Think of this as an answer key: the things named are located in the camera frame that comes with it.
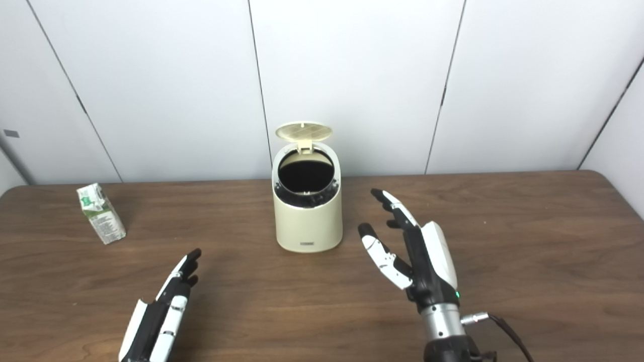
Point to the cream-colored lidded bin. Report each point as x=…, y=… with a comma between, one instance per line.
x=309, y=226

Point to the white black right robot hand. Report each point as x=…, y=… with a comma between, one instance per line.
x=427, y=271

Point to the black bin liner bag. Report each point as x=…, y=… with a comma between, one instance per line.
x=302, y=200

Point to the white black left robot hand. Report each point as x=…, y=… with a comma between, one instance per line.
x=151, y=327

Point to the green white milk carton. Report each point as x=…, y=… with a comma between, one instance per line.
x=103, y=221

